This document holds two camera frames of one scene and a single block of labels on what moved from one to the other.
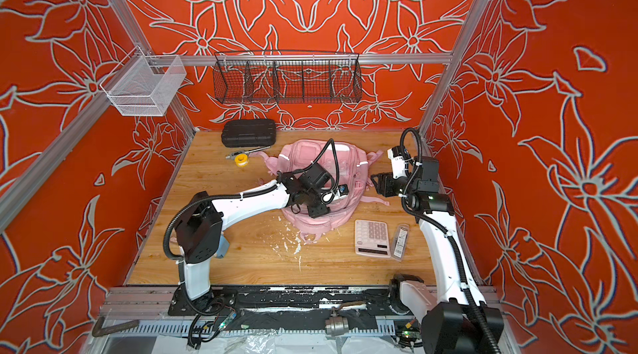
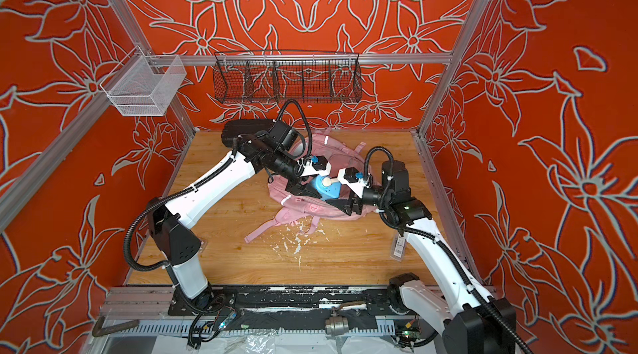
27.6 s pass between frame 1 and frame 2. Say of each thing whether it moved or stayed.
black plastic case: stayed
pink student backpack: moved
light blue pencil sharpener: moved
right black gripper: moved
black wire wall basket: stayed
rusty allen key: stayed
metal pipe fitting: stayed
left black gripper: moved
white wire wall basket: stayed
